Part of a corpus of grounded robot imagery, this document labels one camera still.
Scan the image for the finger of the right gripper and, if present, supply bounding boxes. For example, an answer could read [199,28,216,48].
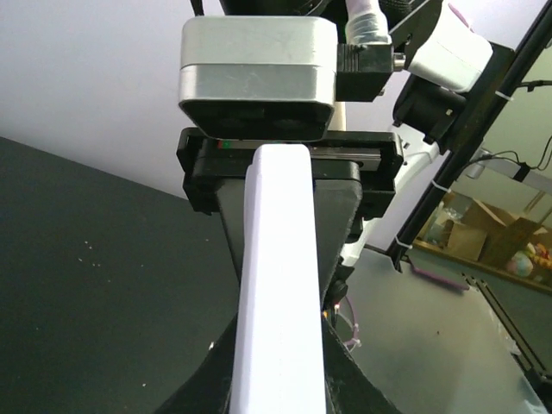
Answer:
[216,179,245,280]

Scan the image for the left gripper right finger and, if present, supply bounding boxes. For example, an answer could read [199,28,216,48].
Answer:
[321,310,402,414]

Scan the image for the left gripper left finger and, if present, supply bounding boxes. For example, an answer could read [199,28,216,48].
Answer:
[154,316,237,414]

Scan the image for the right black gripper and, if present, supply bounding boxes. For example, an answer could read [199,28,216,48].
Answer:
[176,127,404,310]

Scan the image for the lavender phone case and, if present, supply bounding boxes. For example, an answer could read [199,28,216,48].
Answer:
[229,144,326,413]

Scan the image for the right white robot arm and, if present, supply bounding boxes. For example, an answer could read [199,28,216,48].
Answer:
[177,1,511,307]

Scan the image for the cardboard boxes in background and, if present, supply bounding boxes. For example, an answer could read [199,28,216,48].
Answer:
[417,198,551,286]

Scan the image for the right black frame post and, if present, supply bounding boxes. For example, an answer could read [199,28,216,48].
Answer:
[386,1,551,271]

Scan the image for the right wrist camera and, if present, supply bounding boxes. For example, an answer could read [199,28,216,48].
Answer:
[179,16,338,141]

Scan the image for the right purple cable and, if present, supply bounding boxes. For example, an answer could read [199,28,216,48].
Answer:
[344,0,393,47]

